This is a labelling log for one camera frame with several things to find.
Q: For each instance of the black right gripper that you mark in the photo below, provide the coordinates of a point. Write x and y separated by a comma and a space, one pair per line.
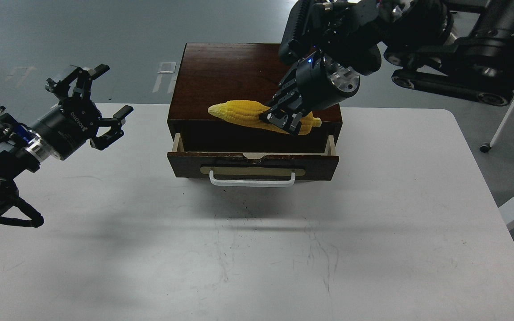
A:
311, 84

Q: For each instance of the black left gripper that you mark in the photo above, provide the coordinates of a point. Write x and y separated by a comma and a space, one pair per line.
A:
71, 122

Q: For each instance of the yellow plastic corn cob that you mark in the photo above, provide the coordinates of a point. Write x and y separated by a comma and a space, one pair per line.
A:
244, 113

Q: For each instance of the wooden drawer white handle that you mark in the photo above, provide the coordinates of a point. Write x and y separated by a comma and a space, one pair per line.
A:
254, 169

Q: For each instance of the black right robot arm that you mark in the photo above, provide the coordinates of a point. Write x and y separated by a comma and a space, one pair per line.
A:
455, 48

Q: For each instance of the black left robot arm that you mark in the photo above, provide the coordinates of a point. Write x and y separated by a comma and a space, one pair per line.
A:
21, 149

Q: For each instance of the dark wooden drawer cabinet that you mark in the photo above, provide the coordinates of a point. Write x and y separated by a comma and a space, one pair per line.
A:
212, 73

